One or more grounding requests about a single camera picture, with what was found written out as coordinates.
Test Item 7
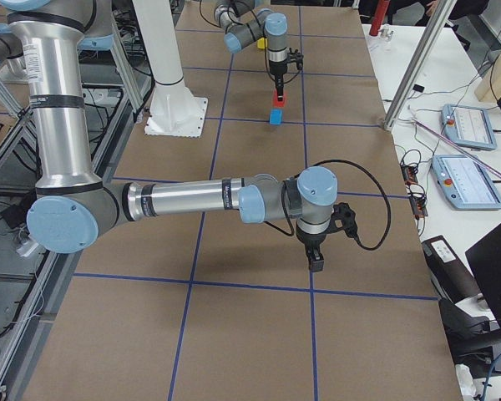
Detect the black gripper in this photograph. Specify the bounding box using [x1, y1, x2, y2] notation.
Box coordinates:
[268, 61, 286, 96]
[296, 230, 327, 272]

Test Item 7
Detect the teach pendant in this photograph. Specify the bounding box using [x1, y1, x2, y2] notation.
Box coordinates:
[432, 155, 501, 211]
[442, 104, 497, 151]

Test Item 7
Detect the red block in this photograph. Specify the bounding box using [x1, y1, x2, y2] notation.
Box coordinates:
[272, 93, 286, 109]

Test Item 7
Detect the blue block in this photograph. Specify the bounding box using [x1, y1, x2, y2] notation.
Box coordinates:
[269, 109, 283, 125]

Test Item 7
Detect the black cardboard box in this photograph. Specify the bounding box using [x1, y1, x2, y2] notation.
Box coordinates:
[422, 236, 482, 303]

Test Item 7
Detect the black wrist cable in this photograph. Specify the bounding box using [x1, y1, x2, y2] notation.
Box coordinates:
[266, 159, 392, 251]
[199, 0, 305, 91]

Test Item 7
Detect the grabber reacher tool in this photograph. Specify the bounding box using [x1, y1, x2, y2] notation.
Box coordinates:
[411, 114, 501, 180]

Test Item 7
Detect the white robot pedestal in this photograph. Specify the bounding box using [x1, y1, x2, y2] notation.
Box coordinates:
[133, 0, 208, 138]

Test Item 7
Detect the yellow block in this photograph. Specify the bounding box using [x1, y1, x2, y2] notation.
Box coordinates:
[256, 38, 267, 49]

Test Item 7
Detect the upper teach pendant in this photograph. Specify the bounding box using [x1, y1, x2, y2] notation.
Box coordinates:
[442, 104, 497, 151]

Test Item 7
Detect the lower teach pendant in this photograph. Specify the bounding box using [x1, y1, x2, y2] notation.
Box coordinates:
[432, 155, 501, 211]

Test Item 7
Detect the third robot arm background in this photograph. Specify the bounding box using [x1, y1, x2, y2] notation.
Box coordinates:
[0, 23, 26, 76]

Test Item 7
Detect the metal valve fitting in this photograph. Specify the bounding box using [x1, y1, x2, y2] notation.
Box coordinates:
[379, 24, 394, 44]

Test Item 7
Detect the red bottle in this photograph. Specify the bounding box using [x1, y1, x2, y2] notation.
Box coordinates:
[369, 0, 390, 37]

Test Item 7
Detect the black monitor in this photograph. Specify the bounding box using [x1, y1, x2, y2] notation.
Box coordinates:
[466, 223, 501, 324]

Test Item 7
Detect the aluminium frame post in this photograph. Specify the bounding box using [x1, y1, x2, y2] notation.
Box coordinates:
[383, 0, 457, 131]

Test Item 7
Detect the small black square pad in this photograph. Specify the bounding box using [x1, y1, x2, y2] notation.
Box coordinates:
[412, 84, 424, 93]

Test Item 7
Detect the orange circuit board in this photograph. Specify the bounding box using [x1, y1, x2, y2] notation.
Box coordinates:
[401, 165, 418, 185]

